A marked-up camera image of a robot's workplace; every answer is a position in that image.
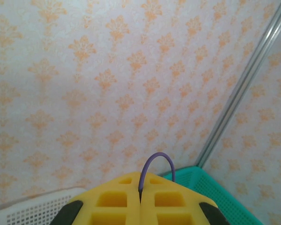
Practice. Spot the white perforated plastic basket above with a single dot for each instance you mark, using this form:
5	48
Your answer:
25	215

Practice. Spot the aluminium frame post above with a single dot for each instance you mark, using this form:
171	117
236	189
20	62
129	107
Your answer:
238	93

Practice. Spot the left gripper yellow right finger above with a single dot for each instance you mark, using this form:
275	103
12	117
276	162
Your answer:
168	204

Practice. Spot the teal perforated plastic basket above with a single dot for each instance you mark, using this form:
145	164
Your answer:
213	194

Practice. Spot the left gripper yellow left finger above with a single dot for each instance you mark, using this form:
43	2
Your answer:
112	204

